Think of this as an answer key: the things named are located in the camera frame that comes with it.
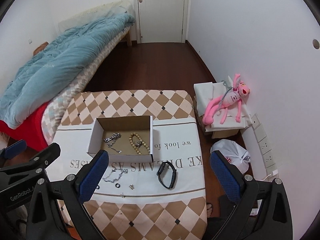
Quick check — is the thick silver chain bracelet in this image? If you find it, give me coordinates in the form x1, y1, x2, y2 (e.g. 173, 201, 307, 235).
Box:
103, 132, 123, 154

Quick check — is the wooden bead bracelet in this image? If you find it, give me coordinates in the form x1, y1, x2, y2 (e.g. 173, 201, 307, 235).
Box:
128, 132, 151, 156

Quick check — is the black fitness band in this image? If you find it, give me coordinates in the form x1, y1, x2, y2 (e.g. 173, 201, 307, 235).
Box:
157, 161, 177, 190

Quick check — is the red blanket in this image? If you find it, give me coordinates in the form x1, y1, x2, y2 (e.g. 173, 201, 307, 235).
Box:
1, 102, 49, 152

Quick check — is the white plastic bag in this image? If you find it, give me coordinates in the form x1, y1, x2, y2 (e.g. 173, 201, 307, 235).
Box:
210, 139, 251, 174

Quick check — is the teal blue duvet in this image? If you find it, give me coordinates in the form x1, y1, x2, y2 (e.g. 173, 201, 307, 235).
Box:
1, 13, 135, 129

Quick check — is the white cardboard box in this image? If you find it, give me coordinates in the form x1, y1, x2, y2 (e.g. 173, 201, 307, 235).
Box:
87, 115, 153, 163

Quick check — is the brown pillow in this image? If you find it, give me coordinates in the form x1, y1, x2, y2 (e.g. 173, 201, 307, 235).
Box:
33, 42, 49, 56

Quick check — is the pink panther plush toy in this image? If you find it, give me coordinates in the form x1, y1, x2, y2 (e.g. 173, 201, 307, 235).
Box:
202, 74, 250, 126

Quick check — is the white door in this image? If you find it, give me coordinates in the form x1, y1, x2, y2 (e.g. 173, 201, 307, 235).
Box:
133, 0, 189, 43

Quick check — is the white wall socket strip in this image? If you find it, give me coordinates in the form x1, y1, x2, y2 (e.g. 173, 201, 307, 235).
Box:
251, 113, 278, 180

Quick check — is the thin silver crystal necklace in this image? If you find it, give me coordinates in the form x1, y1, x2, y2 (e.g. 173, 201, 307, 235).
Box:
101, 167, 129, 183

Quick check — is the wooden bed frame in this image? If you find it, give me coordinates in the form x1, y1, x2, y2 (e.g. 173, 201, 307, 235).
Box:
120, 27, 132, 47

